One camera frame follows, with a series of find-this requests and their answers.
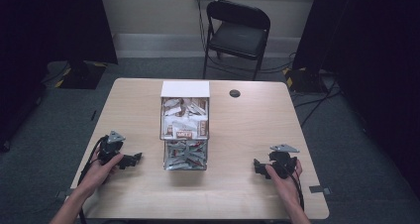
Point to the person's right hand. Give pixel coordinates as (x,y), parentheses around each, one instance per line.
(285,187)

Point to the black folding chair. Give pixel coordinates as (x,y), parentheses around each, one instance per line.
(237,39)

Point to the person's left hand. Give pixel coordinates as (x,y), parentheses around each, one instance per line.
(97,174)

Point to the grey tape strip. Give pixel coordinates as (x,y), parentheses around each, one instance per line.
(319,189)
(64,194)

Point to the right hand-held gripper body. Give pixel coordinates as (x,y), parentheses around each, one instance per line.
(283,163)

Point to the pile of silver stick packets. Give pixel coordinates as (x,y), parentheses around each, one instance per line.
(185,154)

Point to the pile of brown white sachets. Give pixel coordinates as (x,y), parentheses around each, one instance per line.
(184,120)

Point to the black table grommet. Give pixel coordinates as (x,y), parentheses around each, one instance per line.
(234,93)

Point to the black floor tape mark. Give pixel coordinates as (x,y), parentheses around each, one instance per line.
(93,115)

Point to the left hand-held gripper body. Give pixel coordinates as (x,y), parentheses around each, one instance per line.
(110,148)

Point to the white box lid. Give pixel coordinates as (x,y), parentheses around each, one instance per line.
(185,89)

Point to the white box of snack packets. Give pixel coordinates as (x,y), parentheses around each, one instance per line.
(185,128)

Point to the black curtain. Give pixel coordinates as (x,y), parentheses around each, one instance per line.
(373,68)
(49,35)

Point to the black stand base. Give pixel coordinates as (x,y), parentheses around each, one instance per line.
(305,80)
(82,75)

